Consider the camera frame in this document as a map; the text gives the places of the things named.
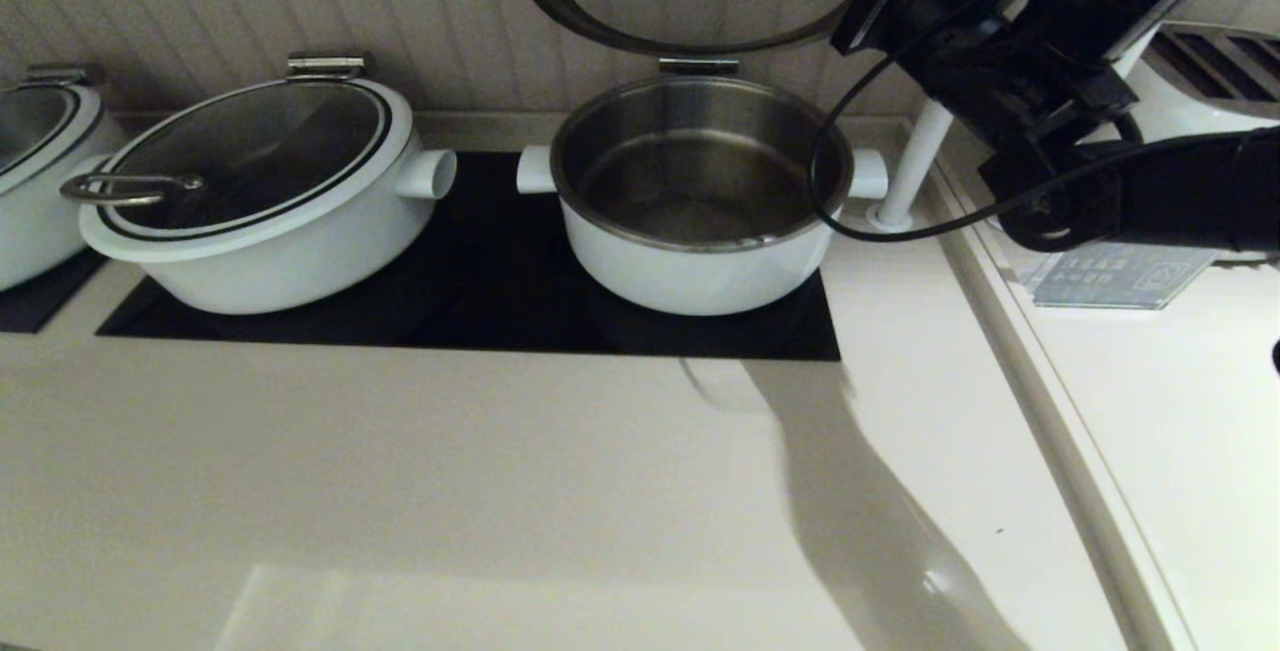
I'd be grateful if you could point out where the white pot steel interior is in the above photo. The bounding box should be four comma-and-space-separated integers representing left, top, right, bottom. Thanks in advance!
80, 81, 458, 317
515, 74, 890, 318
0, 81, 129, 294

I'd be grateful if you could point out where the white retro toaster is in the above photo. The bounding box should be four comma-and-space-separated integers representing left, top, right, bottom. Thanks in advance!
1130, 21, 1280, 148

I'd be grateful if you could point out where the clear acrylic sign holder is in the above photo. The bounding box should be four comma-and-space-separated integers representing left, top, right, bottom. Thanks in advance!
1020, 241, 1221, 311

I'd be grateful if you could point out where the large black induction cooktop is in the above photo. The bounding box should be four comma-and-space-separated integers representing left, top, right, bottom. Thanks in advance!
95, 151, 841, 362

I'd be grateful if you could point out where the small black induction cooktop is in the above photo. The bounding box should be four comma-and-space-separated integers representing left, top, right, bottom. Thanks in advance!
0, 249, 109, 336

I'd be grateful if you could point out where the black right camera cable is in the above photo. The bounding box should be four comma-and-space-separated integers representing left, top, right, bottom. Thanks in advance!
808, 0, 1280, 244

